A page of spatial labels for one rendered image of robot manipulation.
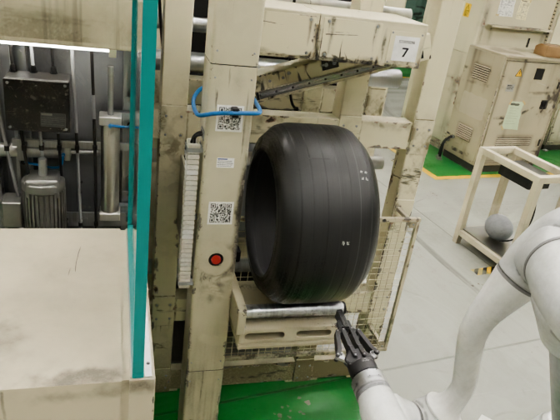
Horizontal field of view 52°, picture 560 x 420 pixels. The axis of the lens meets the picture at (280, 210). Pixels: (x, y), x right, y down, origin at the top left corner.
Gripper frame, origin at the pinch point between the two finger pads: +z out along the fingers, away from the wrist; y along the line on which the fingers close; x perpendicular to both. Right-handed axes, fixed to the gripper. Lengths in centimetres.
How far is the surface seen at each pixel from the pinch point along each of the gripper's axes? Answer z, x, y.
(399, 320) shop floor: 114, 118, -104
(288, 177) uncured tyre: 23.3, -33.3, 16.1
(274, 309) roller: 18.7, 12.5, 13.7
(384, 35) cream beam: 63, -64, -21
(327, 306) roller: 19.1, 12.3, -4.1
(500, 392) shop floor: 50, 109, -132
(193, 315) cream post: 24.9, 19.6, 38.0
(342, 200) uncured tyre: 16.1, -30.8, 1.7
